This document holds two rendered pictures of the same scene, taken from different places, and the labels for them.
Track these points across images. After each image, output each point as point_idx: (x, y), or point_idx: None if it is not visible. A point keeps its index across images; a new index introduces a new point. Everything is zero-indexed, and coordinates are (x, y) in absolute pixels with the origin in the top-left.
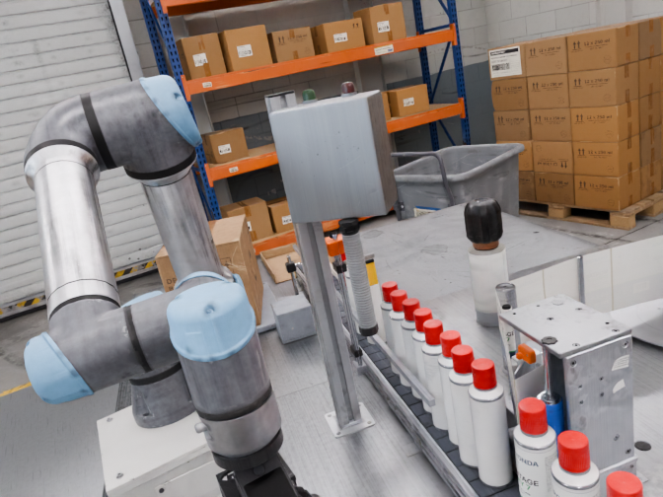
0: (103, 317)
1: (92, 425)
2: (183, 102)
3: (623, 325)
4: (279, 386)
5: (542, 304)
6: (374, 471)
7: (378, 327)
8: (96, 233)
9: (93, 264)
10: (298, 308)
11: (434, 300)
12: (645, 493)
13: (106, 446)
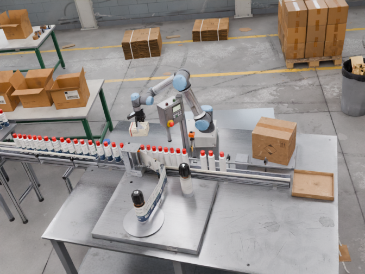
0: (149, 91)
1: (235, 125)
2: (172, 82)
3: (121, 150)
4: (215, 155)
5: (136, 148)
6: None
7: (168, 141)
8: (161, 85)
9: (156, 87)
10: (236, 158)
11: (213, 190)
12: (126, 175)
13: None
